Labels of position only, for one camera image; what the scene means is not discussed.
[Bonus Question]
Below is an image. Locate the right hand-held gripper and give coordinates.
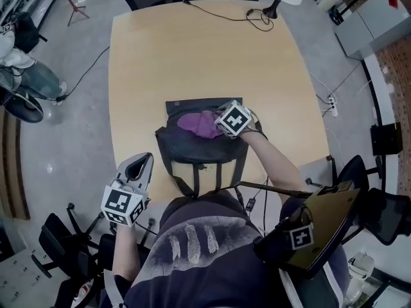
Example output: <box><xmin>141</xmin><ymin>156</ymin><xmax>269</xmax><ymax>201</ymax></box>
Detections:
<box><xmin>213</xmin><ymin>99</ymin><xmax>262</xmax><ymax>141</ymax></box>

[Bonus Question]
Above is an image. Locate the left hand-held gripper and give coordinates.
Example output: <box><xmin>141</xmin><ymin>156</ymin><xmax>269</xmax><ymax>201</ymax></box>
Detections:
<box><xmin>100</xmin><ymin>151</ymin><xmax>155</xmax><ymax>228</ymax></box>

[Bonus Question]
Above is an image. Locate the purple cloth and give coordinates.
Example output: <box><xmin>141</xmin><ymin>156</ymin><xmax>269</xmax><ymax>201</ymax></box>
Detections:
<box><xmin>177</xmin><ymin>109</ymin><xmax>226</xmax><ymax>140</ymax></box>

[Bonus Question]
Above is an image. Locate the black backpack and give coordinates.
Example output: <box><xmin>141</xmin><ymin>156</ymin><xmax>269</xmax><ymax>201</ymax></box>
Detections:
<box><xmin>154</xmin><ymin>96</ymin><xmax>270</xmax><ymax>199</ymax></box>

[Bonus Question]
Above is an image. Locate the person's left forearm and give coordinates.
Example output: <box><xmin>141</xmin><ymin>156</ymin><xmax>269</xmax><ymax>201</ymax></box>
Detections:
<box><xmin>111</xmin><ymin>223</ymin><xmax>139</xmax><ymax>284</ymax></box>

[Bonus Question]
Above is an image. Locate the person's right forearm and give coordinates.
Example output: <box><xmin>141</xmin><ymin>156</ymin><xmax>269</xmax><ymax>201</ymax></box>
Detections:
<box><xmin>244</xmin><ymin>132</ymin><xmax>308</xmax><ymax>205</ymax></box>

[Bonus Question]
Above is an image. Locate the white power strip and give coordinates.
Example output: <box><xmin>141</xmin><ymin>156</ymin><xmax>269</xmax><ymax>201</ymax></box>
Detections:
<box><xmin>326</xmin><ymin>96</ymin><xmax>340</xmax><ymax>119</ymax></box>

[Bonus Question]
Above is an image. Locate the person's dark printed t-shirt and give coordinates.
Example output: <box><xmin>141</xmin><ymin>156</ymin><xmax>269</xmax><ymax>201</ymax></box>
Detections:
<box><xmin>99</xmin><ymin>192</ymin><xmax>351</xmax><ymax>308</ymax></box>

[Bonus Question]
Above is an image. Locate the wooden bench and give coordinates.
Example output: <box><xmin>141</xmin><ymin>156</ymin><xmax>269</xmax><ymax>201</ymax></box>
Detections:
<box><xmin>0</xmin><ymin>107</ymin><xmax>32</xmax><ymax>221</ymax></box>

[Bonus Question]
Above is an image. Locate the black oval board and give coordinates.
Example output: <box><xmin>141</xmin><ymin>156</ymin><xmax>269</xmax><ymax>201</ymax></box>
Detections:
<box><xmin>0</xmin><ymin>89</ymin><xmax>45</xmax><ymax>124</ymax></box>

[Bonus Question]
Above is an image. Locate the black shoulder-mounted box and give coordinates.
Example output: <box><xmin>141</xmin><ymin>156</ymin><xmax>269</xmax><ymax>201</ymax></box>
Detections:
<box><xmin>252</xmin><ymin>180</ymin><xmax>363</xmax><ymax>281</ymax></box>

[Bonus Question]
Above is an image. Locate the black floor box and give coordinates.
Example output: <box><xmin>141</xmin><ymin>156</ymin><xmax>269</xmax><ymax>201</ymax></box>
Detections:
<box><xmin>370</xmin><ymin>122</ymin><xmax>403</xmax><ymax>157</ymax></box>

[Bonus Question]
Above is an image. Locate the white cabinet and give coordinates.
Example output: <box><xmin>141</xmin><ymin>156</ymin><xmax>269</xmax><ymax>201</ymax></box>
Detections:
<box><xmin>333</xmin><ymin>0</ymin><xmax>411</xmax><ymax>60</ymax></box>

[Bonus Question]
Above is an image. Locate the red tripod stand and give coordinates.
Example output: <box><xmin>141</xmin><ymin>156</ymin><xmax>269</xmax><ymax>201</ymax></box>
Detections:
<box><xmin>58</xmin><ymin>0</ymin><xmax>91</xmax><ymax>28</ymax></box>

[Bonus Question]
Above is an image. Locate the black harness cable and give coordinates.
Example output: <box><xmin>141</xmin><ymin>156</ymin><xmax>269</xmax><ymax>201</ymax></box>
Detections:
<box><xmin>233</xmin><ymin>180</ymin><xmax>318</xmax><ymax>200</ymax></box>

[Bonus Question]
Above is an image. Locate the black lamp cable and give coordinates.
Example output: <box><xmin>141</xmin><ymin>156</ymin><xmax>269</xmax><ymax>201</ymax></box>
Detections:
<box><xmin>182</xmin><ymin>0</ymin><xmax>275</xmax><ymax>33</ymax></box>

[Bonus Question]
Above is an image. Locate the grey harness strap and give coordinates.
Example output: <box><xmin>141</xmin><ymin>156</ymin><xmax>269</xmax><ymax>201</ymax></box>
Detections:
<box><xmin>101</xmin><ymin>267</ymin><xmax>125</xmax><ymax>306</ymax></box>

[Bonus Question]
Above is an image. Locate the black floor cable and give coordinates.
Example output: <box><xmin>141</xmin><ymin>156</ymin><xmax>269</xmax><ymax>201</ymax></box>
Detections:
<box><xmin>55</xmin><ymin>44</ymin><xmax>112</xmax><ymax>105</ymax></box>

